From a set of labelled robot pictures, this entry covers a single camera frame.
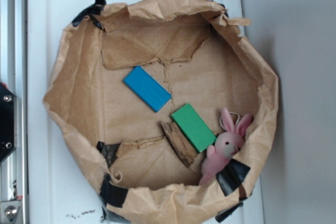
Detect brown paper bag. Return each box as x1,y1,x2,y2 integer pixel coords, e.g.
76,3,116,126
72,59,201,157
43,0,279,223

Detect green rectangular block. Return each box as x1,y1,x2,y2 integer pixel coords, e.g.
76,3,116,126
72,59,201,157
171,103,216,153

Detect pink plush bunny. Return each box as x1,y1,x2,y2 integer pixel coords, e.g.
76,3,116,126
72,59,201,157
199,108,253,186

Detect aluminium frame rail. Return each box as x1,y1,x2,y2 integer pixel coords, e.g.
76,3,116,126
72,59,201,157
1,0,29,223

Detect brown wood piece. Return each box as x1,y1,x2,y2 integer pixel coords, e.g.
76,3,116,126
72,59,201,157
160,121,198,168

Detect blue rectangular block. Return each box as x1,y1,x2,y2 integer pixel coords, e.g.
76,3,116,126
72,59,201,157
123,66,172,112

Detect black mounting plate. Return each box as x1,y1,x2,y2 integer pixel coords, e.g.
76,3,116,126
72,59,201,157
0,82,16,164

